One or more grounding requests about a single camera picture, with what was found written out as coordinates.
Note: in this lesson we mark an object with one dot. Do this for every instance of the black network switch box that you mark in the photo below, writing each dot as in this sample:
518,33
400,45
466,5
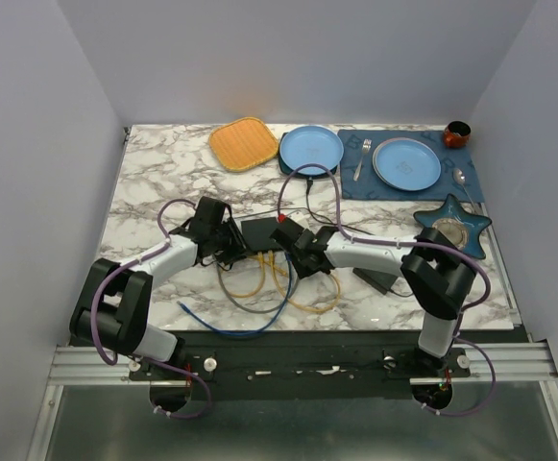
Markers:
257,235

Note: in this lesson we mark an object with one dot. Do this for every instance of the red brown lacquer cup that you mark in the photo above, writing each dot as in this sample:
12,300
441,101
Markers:
456,134

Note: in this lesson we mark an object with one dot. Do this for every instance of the silver spoon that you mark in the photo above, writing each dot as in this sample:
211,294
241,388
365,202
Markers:
460,179

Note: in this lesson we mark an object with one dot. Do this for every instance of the light blue plate left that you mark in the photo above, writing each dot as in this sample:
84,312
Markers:
312,150

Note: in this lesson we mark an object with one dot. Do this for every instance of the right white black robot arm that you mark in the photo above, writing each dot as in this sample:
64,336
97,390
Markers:
443,280

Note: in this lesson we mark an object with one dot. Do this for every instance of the blue star shaped dish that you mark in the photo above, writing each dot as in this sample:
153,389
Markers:
461,228

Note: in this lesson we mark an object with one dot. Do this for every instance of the dark blue placemat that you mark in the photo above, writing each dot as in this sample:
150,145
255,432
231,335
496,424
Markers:
370,187

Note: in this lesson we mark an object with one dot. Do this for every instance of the silver fork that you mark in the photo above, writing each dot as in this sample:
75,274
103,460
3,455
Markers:
365,150

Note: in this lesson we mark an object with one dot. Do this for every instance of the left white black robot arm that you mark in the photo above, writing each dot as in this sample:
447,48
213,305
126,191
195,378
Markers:
113,307

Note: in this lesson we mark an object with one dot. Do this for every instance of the black power adapter brick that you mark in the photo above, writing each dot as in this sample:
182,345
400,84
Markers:
381,282

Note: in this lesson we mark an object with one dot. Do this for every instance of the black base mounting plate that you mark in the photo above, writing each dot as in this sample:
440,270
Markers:
318,365

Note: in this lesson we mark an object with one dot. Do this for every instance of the dark teal coaster under plate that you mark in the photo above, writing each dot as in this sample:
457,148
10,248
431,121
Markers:
286,171

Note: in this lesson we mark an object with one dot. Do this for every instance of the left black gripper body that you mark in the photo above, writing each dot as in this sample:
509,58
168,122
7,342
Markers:
229,242

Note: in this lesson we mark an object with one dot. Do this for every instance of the aluminium rail frame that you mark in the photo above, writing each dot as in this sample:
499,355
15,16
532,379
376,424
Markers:
81,366

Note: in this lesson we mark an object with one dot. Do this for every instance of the light blue plate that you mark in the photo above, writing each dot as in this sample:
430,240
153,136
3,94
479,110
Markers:
406,164
312,150

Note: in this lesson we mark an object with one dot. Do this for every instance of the orange woven square mat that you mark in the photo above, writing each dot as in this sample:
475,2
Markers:
243,144

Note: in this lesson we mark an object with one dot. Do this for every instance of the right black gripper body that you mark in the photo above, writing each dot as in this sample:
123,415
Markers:
301,269

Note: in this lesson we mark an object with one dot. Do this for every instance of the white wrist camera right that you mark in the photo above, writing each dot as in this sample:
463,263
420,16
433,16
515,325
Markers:
296,216

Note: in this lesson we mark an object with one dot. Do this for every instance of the light blue plate right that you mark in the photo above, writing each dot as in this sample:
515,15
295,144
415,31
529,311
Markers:
406,164

